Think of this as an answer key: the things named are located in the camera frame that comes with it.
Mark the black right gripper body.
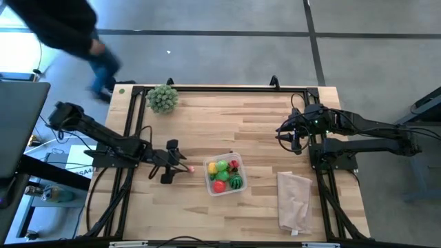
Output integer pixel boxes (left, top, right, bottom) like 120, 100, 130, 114
291, 107, 313, 154

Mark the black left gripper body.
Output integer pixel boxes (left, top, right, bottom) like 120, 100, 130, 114
151, 139, 180, 185

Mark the clear plastic tupperware container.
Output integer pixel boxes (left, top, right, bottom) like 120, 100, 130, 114
203, 153, 248, 197

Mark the red toy tomato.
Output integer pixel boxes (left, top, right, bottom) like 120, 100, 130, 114
212, 179, 227, 194

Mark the striped green toy watermelon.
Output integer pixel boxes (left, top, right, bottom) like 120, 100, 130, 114
229, 174, 244, 191

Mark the green faux potted plant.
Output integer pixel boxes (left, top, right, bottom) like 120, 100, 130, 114
145, 84, 180, 114

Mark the white printed label sheet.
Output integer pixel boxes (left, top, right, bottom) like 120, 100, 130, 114
65, 144, 94, 180

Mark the clear plastic bottle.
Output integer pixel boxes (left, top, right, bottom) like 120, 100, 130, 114
41, 185, 75, 203

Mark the person's hand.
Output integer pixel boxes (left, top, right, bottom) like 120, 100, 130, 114
90, 39, 106, 56

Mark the dark grey desk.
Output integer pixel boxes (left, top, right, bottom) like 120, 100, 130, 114
0, 79, 52, 211

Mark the person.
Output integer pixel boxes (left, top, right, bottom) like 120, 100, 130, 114
5, 0, 137, 104

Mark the black aluminium table frame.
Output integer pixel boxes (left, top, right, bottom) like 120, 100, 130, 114
77, 85, 371, 242

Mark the white metal bracket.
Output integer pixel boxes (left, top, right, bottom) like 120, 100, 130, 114
109, 240, 149, 248
302, 242, 341, 248

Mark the grey desk frame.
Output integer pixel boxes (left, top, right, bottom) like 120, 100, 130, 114
396, 85, 441, 203

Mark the thin yellow cable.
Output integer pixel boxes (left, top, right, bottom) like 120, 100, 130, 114
34, 41, 43, 74

